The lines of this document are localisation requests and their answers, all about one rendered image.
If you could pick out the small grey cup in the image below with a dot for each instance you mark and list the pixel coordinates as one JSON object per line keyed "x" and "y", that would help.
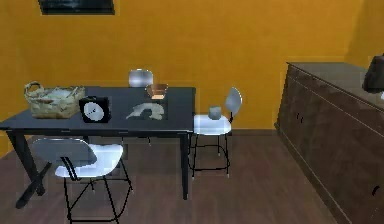
{"x": 214, "y": 112}

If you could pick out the white chair with black legs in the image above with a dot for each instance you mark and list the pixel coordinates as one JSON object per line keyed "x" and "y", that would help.
{"x": 100, "y": 160}
{"x": 213, "y": 125}
{"x": 140, "y": 77}

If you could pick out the copper bowl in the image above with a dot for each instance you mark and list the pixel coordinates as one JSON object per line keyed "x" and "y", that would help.
{"x": 156, "y": 90}

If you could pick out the pale grey cloth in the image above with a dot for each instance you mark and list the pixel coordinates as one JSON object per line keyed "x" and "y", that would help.
{"x": 148, "y": 111}

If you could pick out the black dining table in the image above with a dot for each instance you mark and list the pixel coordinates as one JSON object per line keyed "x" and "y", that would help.
{"x": 133, "y": 100}

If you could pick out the black square clock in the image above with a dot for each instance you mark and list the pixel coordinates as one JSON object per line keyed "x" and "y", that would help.
{"x": 94, "y": 110}

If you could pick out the beige wicker basket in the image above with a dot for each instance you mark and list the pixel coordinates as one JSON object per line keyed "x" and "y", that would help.
{"x": 53, "y": 101}

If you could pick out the dark brown sideboard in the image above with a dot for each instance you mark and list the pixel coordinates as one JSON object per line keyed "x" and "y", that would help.
{"x": 333, "y": 126}

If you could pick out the dark framed picture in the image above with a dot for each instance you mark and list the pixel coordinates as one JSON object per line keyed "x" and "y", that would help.
{"x": 76, "y": 6}

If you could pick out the dark lamp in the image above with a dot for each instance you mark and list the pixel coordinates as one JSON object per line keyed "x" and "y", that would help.
{"x": 375, "y": 78}

